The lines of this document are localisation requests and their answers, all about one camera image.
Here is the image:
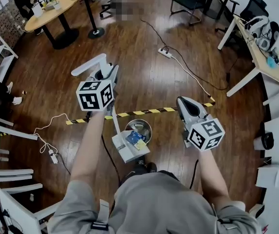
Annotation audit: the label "white power strip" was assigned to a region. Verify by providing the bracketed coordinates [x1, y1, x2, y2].
[48, 149, 59, 165]
[157, 47, 173, 59]

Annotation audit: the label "person's right forearm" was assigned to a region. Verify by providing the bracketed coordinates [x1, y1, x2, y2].
[197, 149, 230, 203]

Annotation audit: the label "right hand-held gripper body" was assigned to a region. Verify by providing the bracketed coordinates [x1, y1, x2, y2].
[182, 115, 226, 153]

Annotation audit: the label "yellow paper scrap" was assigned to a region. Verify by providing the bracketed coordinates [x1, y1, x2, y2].
[135, 140, 147, 151]

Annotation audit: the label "person's right black shoe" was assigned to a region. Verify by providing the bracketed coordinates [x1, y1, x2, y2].
[147, 161, 158, 175]

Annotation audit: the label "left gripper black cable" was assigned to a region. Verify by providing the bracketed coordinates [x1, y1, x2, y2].
[101, 134, 122, 187]

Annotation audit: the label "white cylinder container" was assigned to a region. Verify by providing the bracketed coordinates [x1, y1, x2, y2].
[31, 3, 44, 19]

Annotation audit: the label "black coat rack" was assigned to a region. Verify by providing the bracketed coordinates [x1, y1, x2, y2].
[80, 0, 106, 39]

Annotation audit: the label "person's black trousers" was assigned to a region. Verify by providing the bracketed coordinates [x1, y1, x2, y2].
[118, 169, 180, 187]

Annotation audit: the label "person's left black shoe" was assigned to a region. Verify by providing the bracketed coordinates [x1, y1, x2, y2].
[134, 158, 148, 175]

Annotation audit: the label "person's black shoe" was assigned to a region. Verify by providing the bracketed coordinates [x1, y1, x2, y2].
[134, 158, 148, 175]
[147, 161, 158, 175]

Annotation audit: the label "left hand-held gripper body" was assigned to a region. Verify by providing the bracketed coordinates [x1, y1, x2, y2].
[75, 79, 117, 118]

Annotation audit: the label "long striped floor tape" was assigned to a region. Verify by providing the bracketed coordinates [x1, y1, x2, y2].
[65, 102, 216, 126]

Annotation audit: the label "round wooden table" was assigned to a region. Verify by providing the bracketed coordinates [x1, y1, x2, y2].
[24, 0, 80, 50]

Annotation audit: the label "white power cable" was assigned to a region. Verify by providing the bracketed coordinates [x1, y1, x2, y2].
[170, 55, 212, 101]
[33, 113, 69, 155]

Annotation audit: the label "blue wrapper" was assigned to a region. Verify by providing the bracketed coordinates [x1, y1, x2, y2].
[125, 130, 147, 146]

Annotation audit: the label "light wooden desk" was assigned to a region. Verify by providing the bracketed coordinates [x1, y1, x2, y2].
[217, 13, 279, 98]

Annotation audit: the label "potted plant white pot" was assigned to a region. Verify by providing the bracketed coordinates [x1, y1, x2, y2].
[48, 0, 62, 11]

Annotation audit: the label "white and black harness device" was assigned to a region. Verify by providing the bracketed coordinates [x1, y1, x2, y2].
[244, 15, 279, 53]

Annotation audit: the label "black floor cable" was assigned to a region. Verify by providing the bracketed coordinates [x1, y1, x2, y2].
[140, 19, 239, 92]
[56, 152, 72, 176]

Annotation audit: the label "person's left forearm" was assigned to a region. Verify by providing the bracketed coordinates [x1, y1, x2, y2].
[69, 110, 106, 188]

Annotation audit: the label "person's grey shirt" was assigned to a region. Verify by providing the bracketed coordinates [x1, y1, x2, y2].
[47, 172, 260, 234]

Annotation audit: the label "white table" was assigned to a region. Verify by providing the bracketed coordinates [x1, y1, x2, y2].
[0, 168, 63, 234]
[0, 111, 39, 170]

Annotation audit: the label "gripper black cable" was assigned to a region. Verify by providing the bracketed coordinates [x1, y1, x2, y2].
[189, 158, 200, 190]
[101, 134, 122, 187]

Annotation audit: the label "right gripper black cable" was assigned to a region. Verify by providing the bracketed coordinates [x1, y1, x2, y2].
[189, 158, 200, 190]

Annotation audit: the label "metal waste bin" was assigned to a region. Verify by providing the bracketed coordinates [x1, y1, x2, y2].
[124, 118, 153, 146]

